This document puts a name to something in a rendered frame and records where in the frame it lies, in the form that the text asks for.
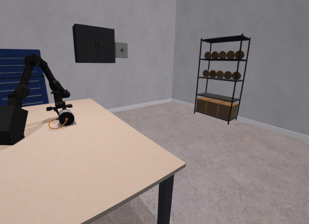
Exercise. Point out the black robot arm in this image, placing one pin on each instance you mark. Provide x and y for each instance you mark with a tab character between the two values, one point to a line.
22	89

